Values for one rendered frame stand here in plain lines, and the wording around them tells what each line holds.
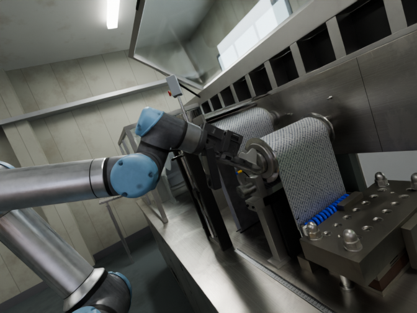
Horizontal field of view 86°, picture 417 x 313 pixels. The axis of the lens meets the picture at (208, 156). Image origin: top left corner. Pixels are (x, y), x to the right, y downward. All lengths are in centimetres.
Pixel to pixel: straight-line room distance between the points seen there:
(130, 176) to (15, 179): 19
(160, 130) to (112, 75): 403
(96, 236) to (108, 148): 151
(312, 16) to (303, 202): 59
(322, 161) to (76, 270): 75
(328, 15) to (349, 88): 23
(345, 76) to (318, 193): 38
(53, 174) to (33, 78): 413
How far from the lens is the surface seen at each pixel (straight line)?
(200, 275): 94
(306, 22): 93
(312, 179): 76
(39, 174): 48
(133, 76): 459
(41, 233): 68
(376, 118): 84
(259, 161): 67
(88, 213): 431
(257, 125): 93
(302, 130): 76
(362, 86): 84
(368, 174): 223
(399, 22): 79
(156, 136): 53
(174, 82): 119
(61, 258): 68
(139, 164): 39
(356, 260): 61
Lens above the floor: 140
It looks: 7 degrees down
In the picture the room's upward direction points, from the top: 21 degrees counter-clockwise
